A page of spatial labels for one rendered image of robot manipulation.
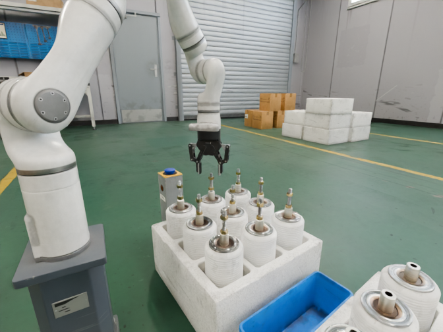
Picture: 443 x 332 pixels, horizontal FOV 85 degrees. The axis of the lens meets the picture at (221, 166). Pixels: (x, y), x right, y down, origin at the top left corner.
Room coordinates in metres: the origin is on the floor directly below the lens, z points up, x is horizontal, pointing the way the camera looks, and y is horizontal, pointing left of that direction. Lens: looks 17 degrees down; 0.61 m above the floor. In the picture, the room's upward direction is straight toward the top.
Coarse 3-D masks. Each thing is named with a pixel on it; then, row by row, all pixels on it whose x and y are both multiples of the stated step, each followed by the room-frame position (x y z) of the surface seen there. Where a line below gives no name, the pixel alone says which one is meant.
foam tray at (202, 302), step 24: (168, 240) 0.63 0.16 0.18; (312, 240) 0.63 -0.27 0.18; (168, 264) 0.62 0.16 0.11; (192, 264) 0.53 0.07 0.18; (288, 264) 0.54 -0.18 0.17; (312, 264) 0.61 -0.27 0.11; (168, 288) 0.63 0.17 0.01; (192, 288) 0.49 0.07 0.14; (216, 288) 0.45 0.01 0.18; (240, 288) 0.45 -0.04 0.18; (264, 288) 0.49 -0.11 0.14; (288, 288) 0.55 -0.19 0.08; (192, 312) 0.50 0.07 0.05; (216, 312) 0.41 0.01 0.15; (240, 312) 0.45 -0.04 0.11
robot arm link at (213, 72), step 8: (208, 64) 0.74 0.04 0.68; (216, 64) 0.74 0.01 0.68; (208, 72) 0.73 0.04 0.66; (216, 72) 0.74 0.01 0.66; (224, 72) 0.76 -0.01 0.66; (208, 80) 0.73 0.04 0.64; (216, 80) 0.74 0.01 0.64; (208, 88) 0.74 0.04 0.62; (216, 88) 0.75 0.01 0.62; (200, 96) 0.76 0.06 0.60; (208, 96) 0.74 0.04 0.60; (216, 96) 0.76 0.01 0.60; (200, 104) 0.75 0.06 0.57; (208, 104) 0.75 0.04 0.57; (216, 104) 0.76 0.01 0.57; (200, 112) 0.75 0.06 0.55; (208, 112) 0.75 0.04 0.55; (216, 112) 0.76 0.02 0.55
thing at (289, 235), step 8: (272, 216) 0.66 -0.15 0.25; (272, 224) 0.64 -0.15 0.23; (280, 224) 0.62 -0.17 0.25; (288, 224) 0.61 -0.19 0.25; (296, 224) 0.61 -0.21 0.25; (280, 232) 0.62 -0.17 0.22; (288, 232) 0.61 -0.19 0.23; (296, 232) 0.61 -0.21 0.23; (280, 240) 0.61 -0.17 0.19; (288, 240) 0.61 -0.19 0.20; (296, 240) 0.61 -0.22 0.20; (288, 248) 0.60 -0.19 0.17
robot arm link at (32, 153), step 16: (16, 80) 0.40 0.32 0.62; (0, 96) 0.39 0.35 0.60; (0, 112) 0.40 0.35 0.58; (0, 128) 0.40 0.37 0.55; (16, 128) 0.42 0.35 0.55; (16, 144) 0.41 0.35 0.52; (32, 144) 0.42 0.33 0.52; (48, 144) 0.44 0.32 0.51; (64, 144) 0.46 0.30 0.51; (16, 160) 0.39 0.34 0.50; (32, 160) 0.39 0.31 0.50; (48, 160) 0.40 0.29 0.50; (64, 160) 0.42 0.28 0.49
